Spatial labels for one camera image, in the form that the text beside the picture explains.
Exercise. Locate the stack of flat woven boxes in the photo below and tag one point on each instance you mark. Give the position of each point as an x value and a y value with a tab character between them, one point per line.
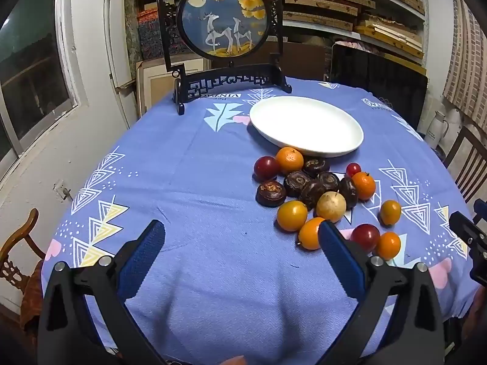
323	2

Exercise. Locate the blue printed tablecloth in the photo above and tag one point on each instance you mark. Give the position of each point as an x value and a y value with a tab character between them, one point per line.
213	182

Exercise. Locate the white thermos jug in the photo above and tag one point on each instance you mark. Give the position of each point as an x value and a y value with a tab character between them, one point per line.
436	129

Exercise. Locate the deer screen on black stand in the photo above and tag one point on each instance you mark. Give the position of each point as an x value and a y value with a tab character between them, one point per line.
222	19

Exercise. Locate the red plum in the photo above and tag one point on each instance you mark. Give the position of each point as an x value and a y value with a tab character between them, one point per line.
365	237
265	168

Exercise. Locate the small red cherry tomato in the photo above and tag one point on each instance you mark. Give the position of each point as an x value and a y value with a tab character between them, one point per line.
353	168

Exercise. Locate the checked woven curtain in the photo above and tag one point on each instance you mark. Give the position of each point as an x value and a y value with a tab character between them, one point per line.
466	57

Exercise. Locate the orange tangerine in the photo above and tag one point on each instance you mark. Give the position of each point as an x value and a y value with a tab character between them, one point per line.
290	160
364	185

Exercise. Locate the black flat panel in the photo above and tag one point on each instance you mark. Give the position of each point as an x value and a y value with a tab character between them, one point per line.
380	80

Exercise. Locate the stack of patterned boxes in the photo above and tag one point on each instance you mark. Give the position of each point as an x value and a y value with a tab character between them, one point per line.
152	34

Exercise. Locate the small orange kumquat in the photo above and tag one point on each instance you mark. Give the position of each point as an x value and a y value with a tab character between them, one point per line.
388	245
309	234

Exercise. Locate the brown cardboard box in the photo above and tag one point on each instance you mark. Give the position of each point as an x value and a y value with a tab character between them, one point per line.
304	57

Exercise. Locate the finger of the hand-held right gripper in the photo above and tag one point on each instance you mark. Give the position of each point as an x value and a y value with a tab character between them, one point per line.
481	209
466	230

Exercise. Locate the person's left hand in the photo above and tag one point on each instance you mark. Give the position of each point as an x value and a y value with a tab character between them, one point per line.
233	361

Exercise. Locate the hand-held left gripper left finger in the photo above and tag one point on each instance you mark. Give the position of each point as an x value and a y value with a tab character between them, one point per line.
146	251

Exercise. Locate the pale tan round fruit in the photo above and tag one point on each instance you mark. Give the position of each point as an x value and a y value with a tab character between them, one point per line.
331	206

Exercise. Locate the leaning picture frame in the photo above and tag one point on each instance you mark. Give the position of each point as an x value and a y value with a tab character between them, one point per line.
159	80

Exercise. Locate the white shelf unit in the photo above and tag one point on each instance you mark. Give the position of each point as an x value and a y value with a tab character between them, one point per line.
323	25

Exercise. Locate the carved wooden chair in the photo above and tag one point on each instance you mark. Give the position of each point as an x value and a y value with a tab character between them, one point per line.
15	243

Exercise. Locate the white leaning board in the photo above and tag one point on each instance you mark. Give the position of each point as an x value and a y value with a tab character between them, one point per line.
116	57

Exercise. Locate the white framed window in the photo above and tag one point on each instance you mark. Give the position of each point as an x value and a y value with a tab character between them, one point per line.
26	64

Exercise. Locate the white oval plate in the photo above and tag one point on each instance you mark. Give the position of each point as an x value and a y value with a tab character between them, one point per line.
304	125

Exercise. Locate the dark water chestnut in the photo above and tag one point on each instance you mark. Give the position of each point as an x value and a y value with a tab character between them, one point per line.
329	181
296	183
348	193
271	194
312	194
315	166

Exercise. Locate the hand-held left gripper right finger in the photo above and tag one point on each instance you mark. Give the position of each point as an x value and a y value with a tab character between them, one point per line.
338	254

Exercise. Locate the slatted wooden chair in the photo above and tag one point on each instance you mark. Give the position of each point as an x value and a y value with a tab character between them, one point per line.
466	159

